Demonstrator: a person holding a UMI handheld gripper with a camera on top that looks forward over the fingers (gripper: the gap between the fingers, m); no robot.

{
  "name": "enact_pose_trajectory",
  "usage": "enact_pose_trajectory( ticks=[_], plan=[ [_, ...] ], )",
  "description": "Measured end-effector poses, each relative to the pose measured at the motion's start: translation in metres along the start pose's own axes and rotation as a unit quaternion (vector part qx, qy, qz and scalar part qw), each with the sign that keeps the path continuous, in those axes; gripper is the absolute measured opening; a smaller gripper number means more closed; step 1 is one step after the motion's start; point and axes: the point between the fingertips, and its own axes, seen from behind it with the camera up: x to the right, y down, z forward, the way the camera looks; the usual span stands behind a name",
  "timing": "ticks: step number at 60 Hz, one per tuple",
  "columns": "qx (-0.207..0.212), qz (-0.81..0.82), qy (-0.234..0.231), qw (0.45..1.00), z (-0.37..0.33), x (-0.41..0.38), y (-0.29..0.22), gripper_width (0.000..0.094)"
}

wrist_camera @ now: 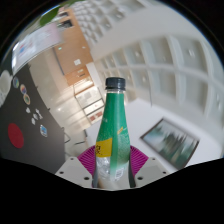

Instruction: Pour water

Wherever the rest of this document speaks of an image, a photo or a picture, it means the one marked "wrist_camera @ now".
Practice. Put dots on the small blue rectangular sticker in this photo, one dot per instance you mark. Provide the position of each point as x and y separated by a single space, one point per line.
43 130

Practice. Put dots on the green plastic drink bottle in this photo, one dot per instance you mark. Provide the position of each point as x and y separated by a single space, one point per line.
113 133

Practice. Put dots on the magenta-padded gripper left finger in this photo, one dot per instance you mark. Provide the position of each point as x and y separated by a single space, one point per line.
75 170

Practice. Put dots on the round colourful sticker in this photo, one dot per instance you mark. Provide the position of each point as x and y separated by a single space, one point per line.
26 99
23 89
15 82

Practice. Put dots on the framed landscape painting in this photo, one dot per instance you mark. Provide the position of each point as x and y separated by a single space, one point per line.
170 141

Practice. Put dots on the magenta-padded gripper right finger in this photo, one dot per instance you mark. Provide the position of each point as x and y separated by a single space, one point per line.
151 170

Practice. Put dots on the flat round red coaster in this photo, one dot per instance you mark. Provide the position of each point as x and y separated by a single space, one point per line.
15 135

